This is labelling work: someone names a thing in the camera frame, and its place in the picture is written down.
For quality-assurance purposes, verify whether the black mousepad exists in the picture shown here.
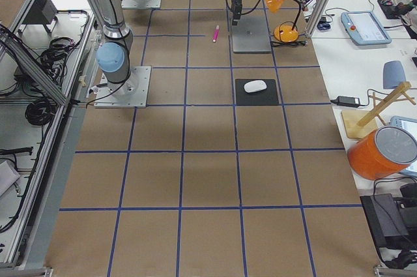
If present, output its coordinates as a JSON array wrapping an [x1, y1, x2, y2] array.
[[235, 79, 279, 106]]

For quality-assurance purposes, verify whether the pink pen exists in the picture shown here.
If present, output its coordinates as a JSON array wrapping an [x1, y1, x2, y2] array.
[[212, 25, 220, 43]]

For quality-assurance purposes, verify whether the silver laptop notebook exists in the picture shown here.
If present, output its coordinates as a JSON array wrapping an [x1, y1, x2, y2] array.
[[231, 15, 271, 54]]

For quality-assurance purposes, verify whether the white computer mouse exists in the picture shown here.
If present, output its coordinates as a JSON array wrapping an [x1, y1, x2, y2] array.
[[244, 80, 267, 93]]

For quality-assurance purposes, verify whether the wooden stand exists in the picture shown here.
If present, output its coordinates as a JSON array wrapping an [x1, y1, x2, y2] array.
[[341, 81, 416, 139]]

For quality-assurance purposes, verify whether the orange cylinder container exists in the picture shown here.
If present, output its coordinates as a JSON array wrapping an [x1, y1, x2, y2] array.
[[347, 126, 416, 180]]

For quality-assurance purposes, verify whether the black power adapter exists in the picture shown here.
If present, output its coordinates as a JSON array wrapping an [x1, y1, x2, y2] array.
[[338, 96, 360, 108]]

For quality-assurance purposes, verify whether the orange desk lamp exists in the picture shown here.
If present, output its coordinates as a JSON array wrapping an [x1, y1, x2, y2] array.
[[263, 0, 300, 43]]

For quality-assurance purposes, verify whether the teach pendant tablet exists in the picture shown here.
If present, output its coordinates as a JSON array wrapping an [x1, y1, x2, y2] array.
[[340, 11, 392, 46]]

